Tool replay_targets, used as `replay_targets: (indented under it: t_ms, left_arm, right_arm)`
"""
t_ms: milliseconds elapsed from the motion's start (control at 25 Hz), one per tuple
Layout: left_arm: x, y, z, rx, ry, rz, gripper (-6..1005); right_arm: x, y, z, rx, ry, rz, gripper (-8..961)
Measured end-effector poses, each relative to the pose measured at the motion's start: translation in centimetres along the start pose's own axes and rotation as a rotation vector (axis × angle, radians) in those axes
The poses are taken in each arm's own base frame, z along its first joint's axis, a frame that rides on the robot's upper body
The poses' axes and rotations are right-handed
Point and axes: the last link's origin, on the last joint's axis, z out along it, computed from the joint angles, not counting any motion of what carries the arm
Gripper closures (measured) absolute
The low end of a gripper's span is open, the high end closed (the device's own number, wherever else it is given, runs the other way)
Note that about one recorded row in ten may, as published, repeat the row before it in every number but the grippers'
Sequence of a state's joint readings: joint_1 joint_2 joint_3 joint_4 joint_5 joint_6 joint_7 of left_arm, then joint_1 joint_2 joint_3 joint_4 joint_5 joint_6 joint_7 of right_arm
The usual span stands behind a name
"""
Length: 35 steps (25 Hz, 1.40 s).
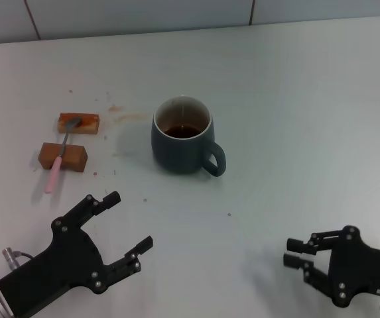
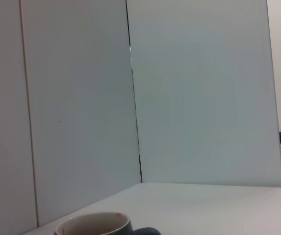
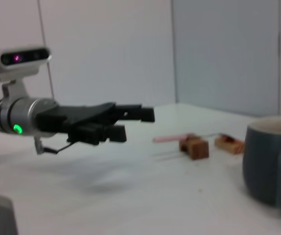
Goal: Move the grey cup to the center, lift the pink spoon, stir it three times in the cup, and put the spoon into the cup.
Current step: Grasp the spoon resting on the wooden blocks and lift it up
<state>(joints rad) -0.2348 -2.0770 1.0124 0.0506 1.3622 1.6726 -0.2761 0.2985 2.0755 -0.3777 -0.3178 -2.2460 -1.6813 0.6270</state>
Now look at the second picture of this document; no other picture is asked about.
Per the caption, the grey ceramic cup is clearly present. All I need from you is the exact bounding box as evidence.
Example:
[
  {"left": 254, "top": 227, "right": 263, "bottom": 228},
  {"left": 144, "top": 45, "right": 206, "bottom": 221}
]
[{"left": 54, "top": 211, "right": 162, "bottom": 235}]

